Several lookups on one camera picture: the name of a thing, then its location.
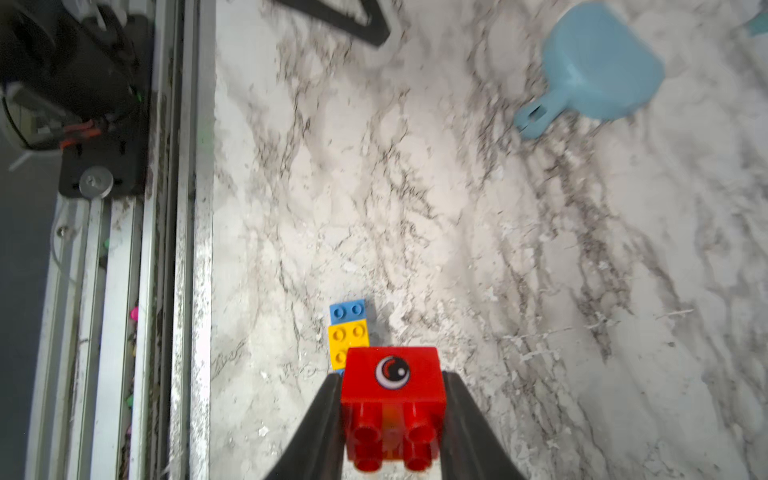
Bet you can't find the yellow small lego brick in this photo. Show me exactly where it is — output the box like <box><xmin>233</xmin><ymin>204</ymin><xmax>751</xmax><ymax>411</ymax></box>
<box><xmin>328</xmin><ymin>319</ymin><xmax>370</xmax><ymax>371</ymax></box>

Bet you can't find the blue long lego brick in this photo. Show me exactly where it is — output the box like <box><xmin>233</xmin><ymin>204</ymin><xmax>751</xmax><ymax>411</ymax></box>
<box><xmin>330</xmin><ymin>299</ymin><xmax>367</xmax><ymax>325</ymax></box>

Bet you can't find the red square lego brick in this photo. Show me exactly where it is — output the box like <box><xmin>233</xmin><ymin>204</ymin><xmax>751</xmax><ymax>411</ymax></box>
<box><xmin>341</xmin><ymin>346</ymin><xmax>447</xmax><ymax>473</ymax></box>

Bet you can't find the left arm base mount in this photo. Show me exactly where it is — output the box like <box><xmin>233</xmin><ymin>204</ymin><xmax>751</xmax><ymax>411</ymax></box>
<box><xmin>1</xmin><ymin>1</ymin><xmax>154</xmax><ymax>199</ymax></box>

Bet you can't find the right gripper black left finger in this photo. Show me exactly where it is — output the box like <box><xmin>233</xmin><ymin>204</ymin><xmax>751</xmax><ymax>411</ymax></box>
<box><xmin>266</xmin><ymin>373</ymin><xmax>345</xmax><ymax>480</ymax></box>

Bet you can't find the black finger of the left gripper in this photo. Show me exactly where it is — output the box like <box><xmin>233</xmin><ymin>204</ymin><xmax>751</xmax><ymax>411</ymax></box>
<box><xmin>276</xmin><ymin>0</ymin><xmax>391</xmax><ymax>47</ymax></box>

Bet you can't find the light blue dustpan scoop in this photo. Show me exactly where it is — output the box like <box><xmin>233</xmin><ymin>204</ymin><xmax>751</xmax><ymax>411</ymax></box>
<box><xmin>513</xmin><ymin>1</ymin><xmax>665</xmax><ymax>139</ymax></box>

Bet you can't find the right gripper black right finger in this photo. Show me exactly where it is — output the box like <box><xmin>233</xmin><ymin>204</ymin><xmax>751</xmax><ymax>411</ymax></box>
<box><xmin>440</xmin><ymin>371</ymin><xmax>525</xmax><ymax>480</ymax></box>

